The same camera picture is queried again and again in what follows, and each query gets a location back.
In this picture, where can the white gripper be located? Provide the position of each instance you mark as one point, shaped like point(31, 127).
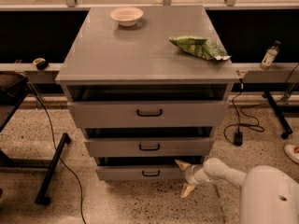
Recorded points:
point(191, 176)

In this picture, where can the grey bottom drawer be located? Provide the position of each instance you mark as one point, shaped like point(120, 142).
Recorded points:
point(139, 172)

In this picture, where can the grey drawer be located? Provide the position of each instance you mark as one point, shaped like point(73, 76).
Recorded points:
point(147, 114)
point(139, 172)
point(148, 147)

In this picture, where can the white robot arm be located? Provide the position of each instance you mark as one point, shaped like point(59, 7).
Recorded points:
point(268, 196)

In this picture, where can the grey middle drawer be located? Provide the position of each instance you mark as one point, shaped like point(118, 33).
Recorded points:
point(148, 147)

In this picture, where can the grey drawer cabinet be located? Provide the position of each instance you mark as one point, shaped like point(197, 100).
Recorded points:
point(110, 63)

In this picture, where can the grey top drawer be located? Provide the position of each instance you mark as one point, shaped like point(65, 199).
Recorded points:
point(147, 114)

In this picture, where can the white shoe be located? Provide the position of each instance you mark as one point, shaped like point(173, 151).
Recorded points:
point(292, 152)

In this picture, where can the black rolling stand right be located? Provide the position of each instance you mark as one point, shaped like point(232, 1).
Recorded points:
point(281, 107)

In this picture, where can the green chip bag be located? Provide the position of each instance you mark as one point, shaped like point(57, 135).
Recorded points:
point(204, 48)

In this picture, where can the small clear bottle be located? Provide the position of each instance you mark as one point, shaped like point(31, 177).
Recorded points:
point(270, 56)

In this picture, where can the white bowl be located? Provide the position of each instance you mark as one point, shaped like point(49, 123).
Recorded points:
point(126, 16)

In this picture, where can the black table stand left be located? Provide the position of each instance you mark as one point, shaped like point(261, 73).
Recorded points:
point(6, 113)

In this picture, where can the black tape measure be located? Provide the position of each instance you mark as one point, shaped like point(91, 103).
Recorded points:
point(40, 63)

